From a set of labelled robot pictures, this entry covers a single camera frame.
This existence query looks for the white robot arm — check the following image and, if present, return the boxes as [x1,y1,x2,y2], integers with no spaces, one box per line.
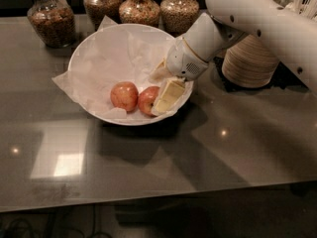
[150,0,317,93]

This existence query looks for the red apple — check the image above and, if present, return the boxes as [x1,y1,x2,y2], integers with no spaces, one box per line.
[110,81,139,112]
[138,86,159,116]

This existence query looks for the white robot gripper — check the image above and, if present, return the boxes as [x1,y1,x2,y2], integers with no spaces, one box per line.
[149,38,209,116]

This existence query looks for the white paper bowl liner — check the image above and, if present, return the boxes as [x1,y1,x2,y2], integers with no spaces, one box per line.
[52,15,193,121]

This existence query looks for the far left cereal jar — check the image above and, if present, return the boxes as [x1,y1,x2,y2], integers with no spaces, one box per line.
[27,0,76,48]

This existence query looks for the large white bowl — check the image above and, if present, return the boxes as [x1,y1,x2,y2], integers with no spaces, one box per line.
[67,23,195,127]

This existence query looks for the front stack paper bowls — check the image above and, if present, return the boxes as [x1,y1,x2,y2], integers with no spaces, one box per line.
[222,35,279,88]

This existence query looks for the glass cereal jar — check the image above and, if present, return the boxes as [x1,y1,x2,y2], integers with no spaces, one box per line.
[160,0,199,36]
[119,0,160,27]
[83,0,123,29]

